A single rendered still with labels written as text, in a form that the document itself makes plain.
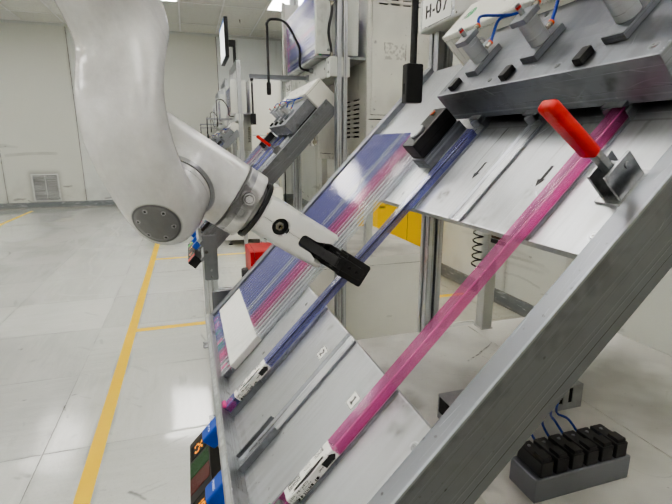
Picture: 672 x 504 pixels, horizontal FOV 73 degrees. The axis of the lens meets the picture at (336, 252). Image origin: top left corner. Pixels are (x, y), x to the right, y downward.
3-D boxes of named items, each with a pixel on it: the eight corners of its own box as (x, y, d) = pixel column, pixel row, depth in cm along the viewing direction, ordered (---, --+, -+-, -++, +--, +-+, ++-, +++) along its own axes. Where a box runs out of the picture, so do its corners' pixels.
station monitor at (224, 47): (225, 60, 458) (223, 15, 448) (221, 69, 511) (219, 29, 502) (239, 61, 462) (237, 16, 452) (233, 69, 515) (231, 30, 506)
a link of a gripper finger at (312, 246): (330, 253, 52) (347, 262, 57) (283, 222, 56) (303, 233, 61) (325, 261, 52) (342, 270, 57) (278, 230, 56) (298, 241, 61)
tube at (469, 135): (231, 412, 61) (224, 408, 60) (230, 407, 62) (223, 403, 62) (477, 134, 63) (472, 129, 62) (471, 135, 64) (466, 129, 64)
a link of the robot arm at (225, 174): (242, 194, 49) (255, 154, 56) (125, 121, 44) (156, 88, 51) (205, 241, 53) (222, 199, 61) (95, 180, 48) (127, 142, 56)
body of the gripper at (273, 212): (270, 182, 51) (347, 232, 55) (257, 176, 61) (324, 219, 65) (235, 238, 51) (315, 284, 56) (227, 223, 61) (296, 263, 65)
